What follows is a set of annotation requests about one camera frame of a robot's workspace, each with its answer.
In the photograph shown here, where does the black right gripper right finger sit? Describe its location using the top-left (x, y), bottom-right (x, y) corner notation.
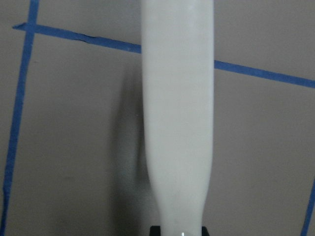
top-left (201, 226), bottom-right (210, 236)

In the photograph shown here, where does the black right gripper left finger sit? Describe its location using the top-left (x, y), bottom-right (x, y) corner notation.
top-left (149, 226), bottom-right (161, 236)

